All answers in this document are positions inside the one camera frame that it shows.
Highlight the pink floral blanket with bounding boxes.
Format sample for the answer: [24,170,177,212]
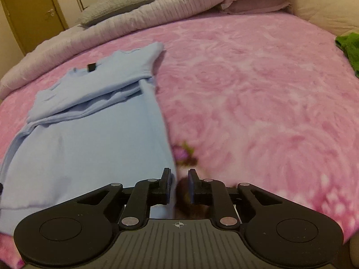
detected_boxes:
[0,13,359,267]

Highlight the green cloth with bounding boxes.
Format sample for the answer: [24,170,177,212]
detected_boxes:
[335,32,359,77]

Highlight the lilac striped duvet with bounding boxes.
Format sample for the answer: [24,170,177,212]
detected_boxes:
[0,0,292,99]

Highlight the light blue sweater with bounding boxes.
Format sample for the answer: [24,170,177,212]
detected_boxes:
[0,42,178,236]

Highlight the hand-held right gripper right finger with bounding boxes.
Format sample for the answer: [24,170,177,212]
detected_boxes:
[187,169,284,227]

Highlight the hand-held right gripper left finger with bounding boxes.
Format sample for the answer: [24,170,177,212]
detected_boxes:
[76,167,173,230]

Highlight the wooden door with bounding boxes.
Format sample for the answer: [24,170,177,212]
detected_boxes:
[0,0,69,56]

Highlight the beige cushion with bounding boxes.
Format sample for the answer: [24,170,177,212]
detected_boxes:
[292,0,359,37]

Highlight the grey pillow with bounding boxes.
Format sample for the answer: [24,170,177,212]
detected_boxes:
[79,0,158,28]

